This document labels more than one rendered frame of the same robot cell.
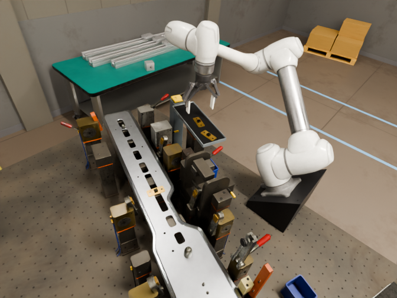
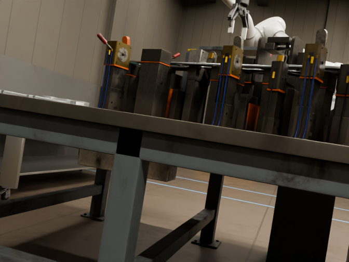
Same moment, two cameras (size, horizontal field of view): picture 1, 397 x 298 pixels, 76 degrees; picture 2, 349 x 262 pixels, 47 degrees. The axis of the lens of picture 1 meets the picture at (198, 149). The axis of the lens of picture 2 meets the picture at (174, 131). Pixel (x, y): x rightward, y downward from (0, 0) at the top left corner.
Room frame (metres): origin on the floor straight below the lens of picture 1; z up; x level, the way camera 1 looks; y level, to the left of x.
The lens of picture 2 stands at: (-0.88, 1.06, 0.68)
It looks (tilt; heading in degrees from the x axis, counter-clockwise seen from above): 0 degrees down; 339
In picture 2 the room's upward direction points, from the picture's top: 9 degrees clockwise
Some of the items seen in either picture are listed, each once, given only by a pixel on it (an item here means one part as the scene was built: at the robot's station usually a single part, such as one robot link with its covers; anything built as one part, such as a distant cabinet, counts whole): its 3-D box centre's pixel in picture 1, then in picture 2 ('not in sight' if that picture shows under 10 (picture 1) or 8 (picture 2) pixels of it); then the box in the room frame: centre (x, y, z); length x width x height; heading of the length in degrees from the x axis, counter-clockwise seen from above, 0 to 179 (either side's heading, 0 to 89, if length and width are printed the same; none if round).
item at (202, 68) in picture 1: (204, 65); not in sight; (1.12, 0.02, 1.48); 0.09 x 0.09 x 0.06
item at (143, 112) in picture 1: (149, 130); not in sight; (1.34, 0.35, 0.88); 0.12 x 0.07 x 0.36; 123
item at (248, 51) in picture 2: (197, 122); (232, 51); (1.12, 0.02, 1.16); 0.37 x 0.14 x 0.02; 33
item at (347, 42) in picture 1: (336, 37); not in sight; (5.79, -2.63, 0.33); 1.18 x 0.89 x 0.66; 53
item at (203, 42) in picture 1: (204, 40); not in sight; (1.13, 0.03, 1.59); 0.13 x 0.11 x 0.16; 53
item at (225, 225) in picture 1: (220, 237); not in sight; (0.62, -0.15, 0.88); 0.11 x 0.07 x 0.37; 123
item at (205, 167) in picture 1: (202, 198); (273, 88); (0.78, -0.05, 0.95); 0.18 x 0.13 x 0.49; 33
